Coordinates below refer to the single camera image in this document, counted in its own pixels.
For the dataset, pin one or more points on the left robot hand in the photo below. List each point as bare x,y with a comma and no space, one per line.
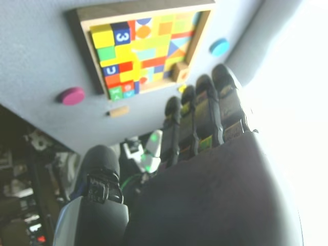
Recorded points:
205,200

